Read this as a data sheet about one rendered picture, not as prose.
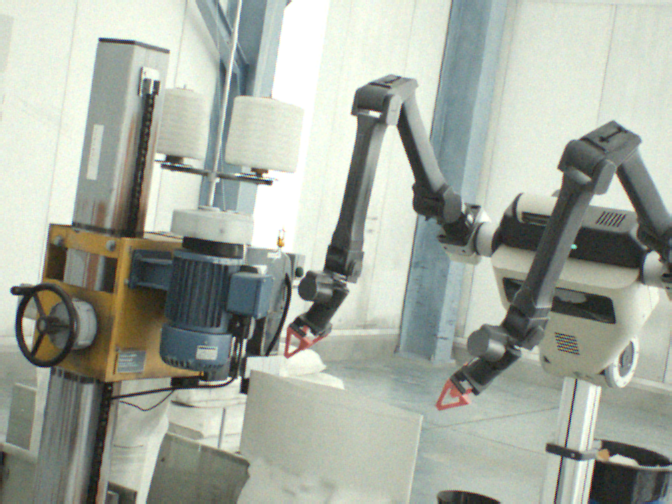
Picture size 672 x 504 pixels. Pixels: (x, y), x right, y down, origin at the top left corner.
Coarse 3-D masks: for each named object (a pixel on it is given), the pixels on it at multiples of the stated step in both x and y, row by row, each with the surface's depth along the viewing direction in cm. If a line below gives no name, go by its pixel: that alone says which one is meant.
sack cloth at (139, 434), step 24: (144, 384) 308; (168, 384) 305; (120, 408) 308; (144, 408) 306; (120, 432) 303; (144, 432) 305; (120, 456) 304; (144, 456) 308; (120, 480) 305; (144, 480) 312
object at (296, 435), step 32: (256, 384) 288; (288, 384) 279; (320, 384) 284; (256, 416) 288; (288, 416) 278; (320, 416) 271; (352, 416) 268; (384, 416) 266; (416, 416) 263; (256, 448) 287; (288, 448) 277; (320, 448) 271; (352, 448) 268; (384, 448) 266; (416, 448) 263; (256, 480) 279; (288, 480) 275; (320, 480) 271; (352, 480) 268; (384, 480) 266
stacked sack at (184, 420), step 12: (168, 408) 566; (180, 408) 563; (192, 408) 565; (204, 408) 570; (216, 408) 575; (228, 408) 579; (240, 408) 582; (168, 420) 561; (180, 420) 559; (192, 420) 556; (204, 420) 554; (216, 420) 558; (228, 420) 564; (240, 420) 573; (180, 432) 558; (192, 432) 554; (204, 432) 551; (216, 432) 557; (228, 432) 566; (240, 432) 575
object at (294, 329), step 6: (294, 324) 274; (288, 330) 273; (294, 330) 272; (300, 330) 273; (288, 336) 274; (300, 336) 272; (288, 342) 275; (306, 342) 272; (312, 342) 273; (288, 348) 275; (300, 348) 273; (288, 354) 276; (294, 354) 275
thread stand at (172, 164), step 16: (240, 0) 274; (224, 96) 275; (272, 96) 269; (224, 112) 276; (160, 160) 281; (176, 160) 282; (208, 176) 276; (224, 176) 275; (240, 176) 272; (256, 176) 265; (208, 208) 275
